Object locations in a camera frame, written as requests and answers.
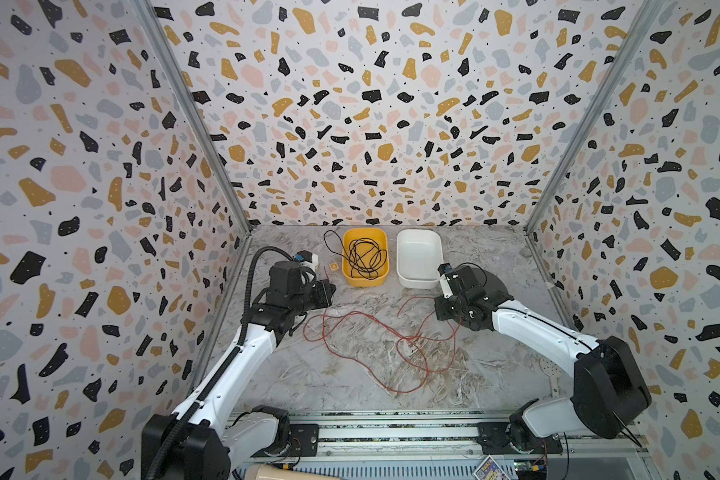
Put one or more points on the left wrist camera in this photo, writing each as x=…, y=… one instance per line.
x=307, y=259

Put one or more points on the black cable spool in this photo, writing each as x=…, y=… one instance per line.
x=495, y=289

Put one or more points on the colourful sticker card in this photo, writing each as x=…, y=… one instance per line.
x=490, y=469

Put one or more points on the beige cylinder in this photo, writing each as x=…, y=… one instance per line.
x=270, y=472

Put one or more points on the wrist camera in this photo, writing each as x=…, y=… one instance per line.
x=444, y=282
x=307, y=259

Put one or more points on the white plastic bin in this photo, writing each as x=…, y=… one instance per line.
x=418, y=256

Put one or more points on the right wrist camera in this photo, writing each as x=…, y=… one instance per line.
x=444, y=282

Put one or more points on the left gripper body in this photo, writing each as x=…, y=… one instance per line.
x=309, y=298

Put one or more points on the aluminium mounting rail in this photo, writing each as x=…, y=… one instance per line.
x=422, y=438

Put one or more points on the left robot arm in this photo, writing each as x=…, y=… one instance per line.
x=202, y=438

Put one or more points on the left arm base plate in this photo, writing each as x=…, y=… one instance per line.
x=293, y=441

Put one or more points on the yellow plastic bin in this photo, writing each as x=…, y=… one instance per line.
x=365, y=257

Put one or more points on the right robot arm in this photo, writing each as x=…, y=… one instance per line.
x=609, y=391

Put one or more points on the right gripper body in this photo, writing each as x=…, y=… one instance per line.
x=453, y=306

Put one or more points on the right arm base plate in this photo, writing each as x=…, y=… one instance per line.
x=495, y=438

